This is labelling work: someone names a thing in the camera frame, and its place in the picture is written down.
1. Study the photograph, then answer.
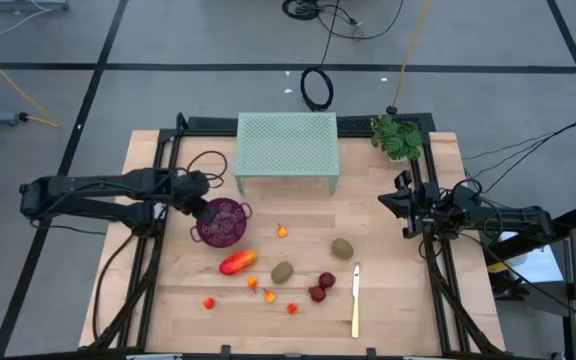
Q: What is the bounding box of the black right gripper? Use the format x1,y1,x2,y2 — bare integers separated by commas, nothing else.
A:
377,169,443,239

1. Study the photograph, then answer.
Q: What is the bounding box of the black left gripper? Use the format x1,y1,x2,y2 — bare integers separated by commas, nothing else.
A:
170,169,220,225

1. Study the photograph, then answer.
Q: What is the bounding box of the purple plastic colander bowl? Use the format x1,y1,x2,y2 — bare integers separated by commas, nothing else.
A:
189,197,254,250

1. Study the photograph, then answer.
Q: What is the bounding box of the red orange mango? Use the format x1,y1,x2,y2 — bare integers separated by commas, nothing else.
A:
218,249,259,277

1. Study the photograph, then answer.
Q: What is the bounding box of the brown kiwi fruit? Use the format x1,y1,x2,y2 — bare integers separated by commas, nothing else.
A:
330,237,355,261
270,260,295,285

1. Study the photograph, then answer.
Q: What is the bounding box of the green potted plant white pot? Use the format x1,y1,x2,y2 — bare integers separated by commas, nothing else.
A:
370,113,424,163

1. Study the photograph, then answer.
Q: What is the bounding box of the mint green perforated riser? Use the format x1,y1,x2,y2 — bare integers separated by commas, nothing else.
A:
232,112,342,196

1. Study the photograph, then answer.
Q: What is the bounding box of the white board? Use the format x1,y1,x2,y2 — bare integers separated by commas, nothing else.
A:
490,230,567,286

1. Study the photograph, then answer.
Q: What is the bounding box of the black aluminium table frame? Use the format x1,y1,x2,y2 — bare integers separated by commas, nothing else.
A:
78,112,507,359

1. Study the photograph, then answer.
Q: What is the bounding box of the yellow hanging cable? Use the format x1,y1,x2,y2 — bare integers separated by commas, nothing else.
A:
386,0,433,115

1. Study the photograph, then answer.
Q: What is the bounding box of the table knife with wooden handle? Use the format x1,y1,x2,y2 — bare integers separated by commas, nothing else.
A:
350,262,362,339

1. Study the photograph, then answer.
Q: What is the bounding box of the black coiled hanging cable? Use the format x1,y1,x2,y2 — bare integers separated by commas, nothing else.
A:
300,0,342,112

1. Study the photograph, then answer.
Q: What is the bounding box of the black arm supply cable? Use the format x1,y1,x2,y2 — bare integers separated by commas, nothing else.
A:
91,232,137,344

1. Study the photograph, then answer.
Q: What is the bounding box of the yellow floor cable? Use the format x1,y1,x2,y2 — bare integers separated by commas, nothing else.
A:
0,39,62,129

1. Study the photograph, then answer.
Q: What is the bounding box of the black floor cable tangle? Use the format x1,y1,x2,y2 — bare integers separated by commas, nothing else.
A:
281,0,405,41

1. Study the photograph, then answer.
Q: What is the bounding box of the white floor cable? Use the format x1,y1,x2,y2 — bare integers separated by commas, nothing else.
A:
0,7,52,49

